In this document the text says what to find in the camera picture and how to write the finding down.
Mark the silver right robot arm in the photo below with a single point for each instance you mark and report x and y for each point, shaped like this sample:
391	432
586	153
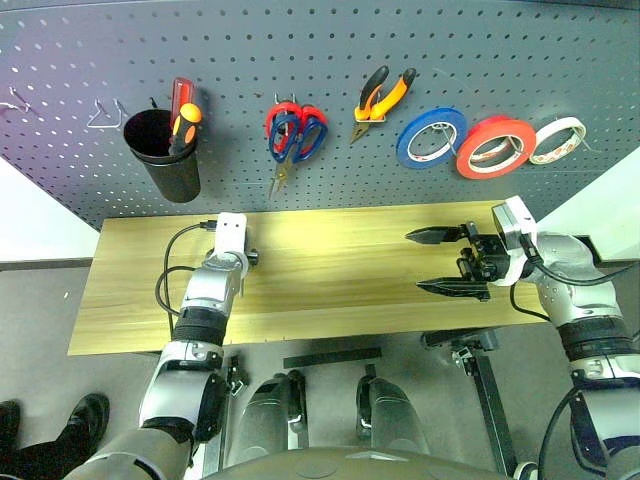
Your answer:
575	280

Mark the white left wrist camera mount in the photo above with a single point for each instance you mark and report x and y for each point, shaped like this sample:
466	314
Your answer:
232	232

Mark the black pegboard cup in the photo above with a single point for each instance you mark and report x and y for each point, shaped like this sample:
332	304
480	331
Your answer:
172	175

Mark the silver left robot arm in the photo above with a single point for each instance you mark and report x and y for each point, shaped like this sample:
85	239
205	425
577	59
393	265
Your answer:
205	295

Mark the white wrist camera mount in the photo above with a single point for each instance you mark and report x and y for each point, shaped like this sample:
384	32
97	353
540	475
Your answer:
517	215
232	232

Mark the black table clamp stand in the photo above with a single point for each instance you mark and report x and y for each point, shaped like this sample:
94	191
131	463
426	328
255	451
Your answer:
487	390

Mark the red tape roll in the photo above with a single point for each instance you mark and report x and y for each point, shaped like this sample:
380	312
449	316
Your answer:
500	125

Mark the black shoe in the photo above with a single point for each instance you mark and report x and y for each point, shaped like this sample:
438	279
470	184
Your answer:
89	412

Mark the dark grey pegboard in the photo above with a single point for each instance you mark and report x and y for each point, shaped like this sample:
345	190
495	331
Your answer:
320	50

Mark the grey rounded robot leg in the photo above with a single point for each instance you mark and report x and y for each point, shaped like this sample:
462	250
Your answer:
265	415
392	415

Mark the grey robot torso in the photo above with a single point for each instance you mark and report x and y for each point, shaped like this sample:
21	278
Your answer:
350	465

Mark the silver pliers holder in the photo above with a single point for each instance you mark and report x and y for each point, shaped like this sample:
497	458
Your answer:
372	119

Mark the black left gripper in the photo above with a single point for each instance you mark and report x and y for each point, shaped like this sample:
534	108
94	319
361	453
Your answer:
253	258

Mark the orange and black pliers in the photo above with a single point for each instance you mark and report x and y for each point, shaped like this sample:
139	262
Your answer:
382	100

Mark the orange and black screwdriver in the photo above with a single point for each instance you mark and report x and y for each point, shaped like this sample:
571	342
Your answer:
186	122

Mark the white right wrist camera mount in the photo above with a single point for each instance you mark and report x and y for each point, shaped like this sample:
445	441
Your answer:
517	215

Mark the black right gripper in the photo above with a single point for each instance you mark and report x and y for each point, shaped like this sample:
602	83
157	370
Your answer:
487	257

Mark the white tape roll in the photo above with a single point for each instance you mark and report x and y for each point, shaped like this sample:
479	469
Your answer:
562	124

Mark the blue tape roll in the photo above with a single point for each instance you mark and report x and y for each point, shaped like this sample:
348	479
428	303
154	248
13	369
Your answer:
407	135

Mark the black floor bar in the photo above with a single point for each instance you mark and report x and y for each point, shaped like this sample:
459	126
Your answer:
332	357

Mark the silver scissors hook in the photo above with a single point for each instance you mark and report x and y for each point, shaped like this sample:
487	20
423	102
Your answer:
285	97

